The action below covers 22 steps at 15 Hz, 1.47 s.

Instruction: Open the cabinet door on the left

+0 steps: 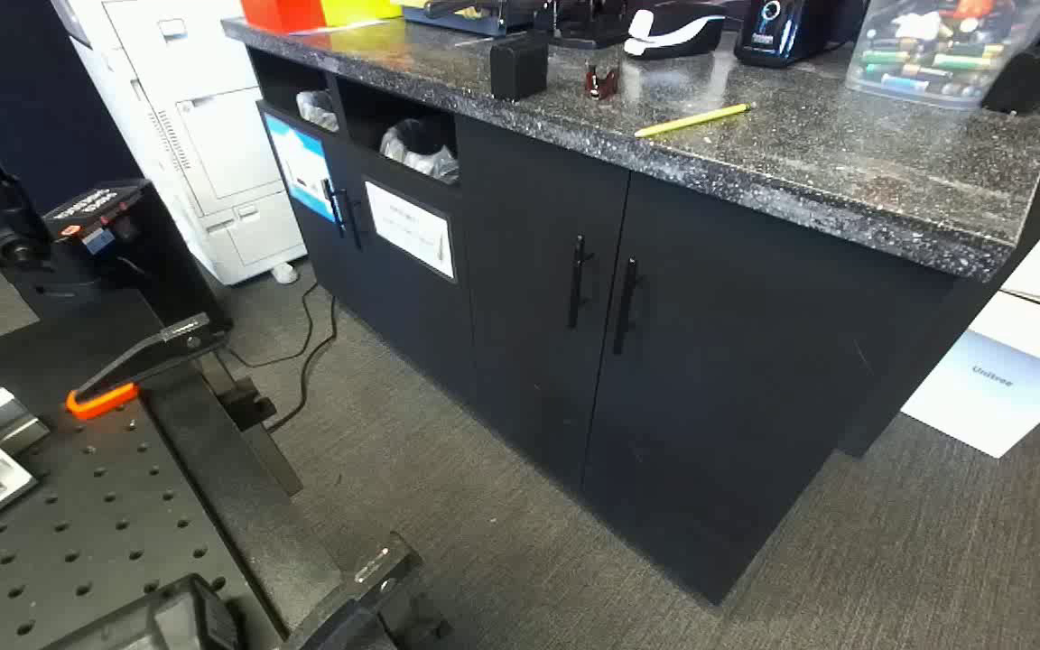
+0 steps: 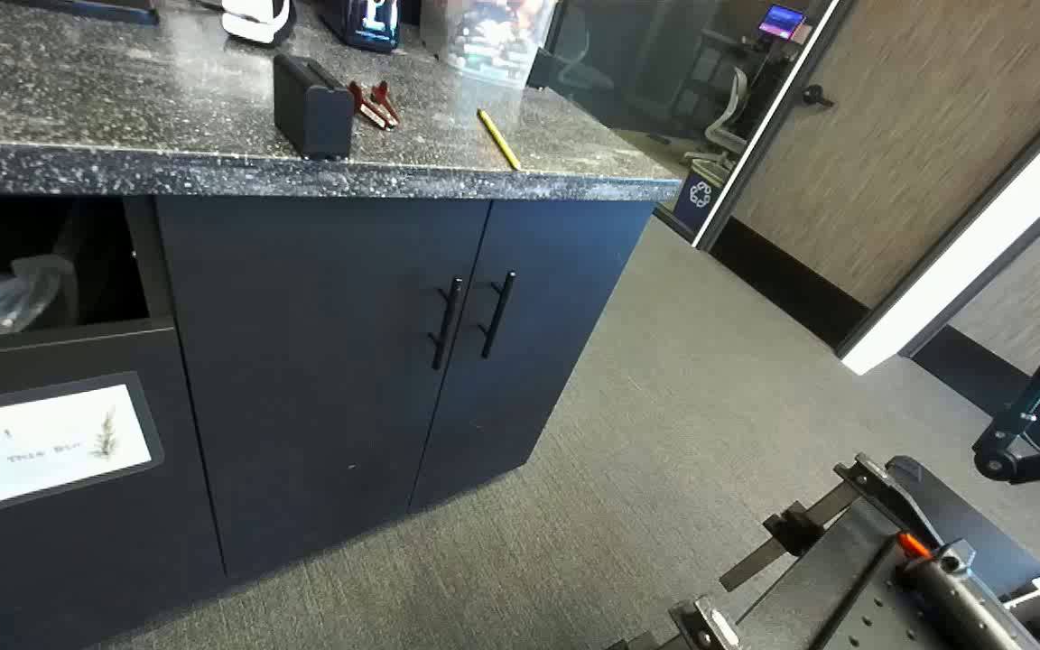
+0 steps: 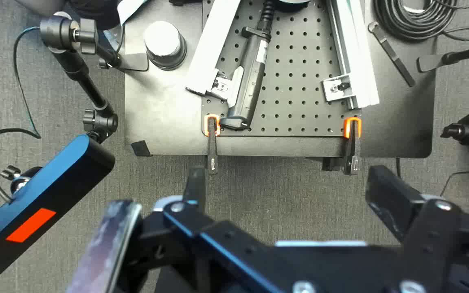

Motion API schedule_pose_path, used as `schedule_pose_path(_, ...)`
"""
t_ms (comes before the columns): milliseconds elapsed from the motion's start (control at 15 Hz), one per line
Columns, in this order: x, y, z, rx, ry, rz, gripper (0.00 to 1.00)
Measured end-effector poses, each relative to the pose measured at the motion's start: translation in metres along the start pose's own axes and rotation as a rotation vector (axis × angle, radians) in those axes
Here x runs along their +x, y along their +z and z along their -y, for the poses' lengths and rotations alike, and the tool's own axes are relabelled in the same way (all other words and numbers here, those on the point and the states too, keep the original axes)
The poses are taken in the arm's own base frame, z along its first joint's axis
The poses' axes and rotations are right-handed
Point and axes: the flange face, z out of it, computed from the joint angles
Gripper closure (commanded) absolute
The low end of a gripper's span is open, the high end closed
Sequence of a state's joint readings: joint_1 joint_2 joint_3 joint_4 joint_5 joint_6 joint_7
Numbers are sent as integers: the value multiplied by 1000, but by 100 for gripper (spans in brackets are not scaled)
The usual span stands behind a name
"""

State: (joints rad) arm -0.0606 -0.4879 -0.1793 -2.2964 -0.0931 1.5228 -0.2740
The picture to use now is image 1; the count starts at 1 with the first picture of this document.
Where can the black cabinet door narrow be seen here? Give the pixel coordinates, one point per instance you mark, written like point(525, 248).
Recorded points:
point(523, 339)

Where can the black cabinet door wide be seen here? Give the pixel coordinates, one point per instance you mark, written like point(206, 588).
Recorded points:
point(760, 386)

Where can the black cabinet body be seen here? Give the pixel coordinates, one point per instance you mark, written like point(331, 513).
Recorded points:
point(892, 361)

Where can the white filing cabinet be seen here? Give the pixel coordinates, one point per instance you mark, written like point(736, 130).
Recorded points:
point(196, 122)

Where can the black drawer with white label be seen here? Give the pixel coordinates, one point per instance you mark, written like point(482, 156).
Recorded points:
point(407, 325)

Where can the white paper label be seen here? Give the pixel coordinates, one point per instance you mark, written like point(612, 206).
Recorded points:
point(411, 229)

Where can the black drawer with blue label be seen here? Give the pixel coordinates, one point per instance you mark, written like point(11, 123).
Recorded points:
point(325, 257)

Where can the clear plastic bag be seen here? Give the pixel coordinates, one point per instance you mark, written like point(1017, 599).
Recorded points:
point(415, 147)
point(940, 50)
point(318, 109)

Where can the small red clip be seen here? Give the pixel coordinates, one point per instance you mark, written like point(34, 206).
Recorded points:
point(601, 82)

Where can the small black box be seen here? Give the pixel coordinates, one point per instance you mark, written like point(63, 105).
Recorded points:
point(517, 65)

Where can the yellow pencil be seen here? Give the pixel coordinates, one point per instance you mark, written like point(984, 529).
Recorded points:
point(696, 122)

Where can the blue paper label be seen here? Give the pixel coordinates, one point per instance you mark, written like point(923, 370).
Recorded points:
point(302, 169)

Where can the speckled granite countertop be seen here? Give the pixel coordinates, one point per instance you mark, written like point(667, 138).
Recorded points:
point(786, 156)

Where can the blue flat book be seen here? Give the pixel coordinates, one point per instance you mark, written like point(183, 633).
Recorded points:
point(453, 20)

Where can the white black tape dispenser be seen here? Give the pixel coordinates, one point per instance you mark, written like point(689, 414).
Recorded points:
point(671, 39)

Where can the yellow box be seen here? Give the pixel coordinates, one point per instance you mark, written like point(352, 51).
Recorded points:
point(358, 11)

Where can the black device with orange label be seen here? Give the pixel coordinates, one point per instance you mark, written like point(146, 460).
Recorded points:
point(136, 248)

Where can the red box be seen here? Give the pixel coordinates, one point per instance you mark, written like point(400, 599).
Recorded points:
point(279, 11)

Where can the orange black clamp lever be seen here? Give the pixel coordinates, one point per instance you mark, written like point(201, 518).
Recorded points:
point(106, 401)

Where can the white paper sheet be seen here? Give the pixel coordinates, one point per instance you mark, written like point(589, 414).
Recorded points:
point(990, 386)

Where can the black perforated breadboard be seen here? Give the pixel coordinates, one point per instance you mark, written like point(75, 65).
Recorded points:
point(89, 529)

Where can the black bulky object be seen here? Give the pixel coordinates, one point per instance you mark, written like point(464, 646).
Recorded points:
point(1029, 82)

